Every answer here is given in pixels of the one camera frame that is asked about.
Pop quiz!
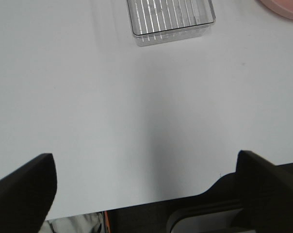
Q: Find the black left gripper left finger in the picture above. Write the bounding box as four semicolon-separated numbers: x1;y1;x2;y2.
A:
0;153;57;233

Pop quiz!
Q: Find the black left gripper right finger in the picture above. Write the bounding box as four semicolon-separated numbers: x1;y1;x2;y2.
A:
235;150;293;233

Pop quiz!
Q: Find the silver foil sheet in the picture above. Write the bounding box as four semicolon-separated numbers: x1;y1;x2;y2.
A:
39;212;108;233

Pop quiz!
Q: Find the pink round plate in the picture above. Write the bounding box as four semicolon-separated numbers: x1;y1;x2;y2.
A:
260;0;293;20

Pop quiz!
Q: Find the clear left plastic tray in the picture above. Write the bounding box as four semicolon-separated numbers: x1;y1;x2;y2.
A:
127;0;216;47

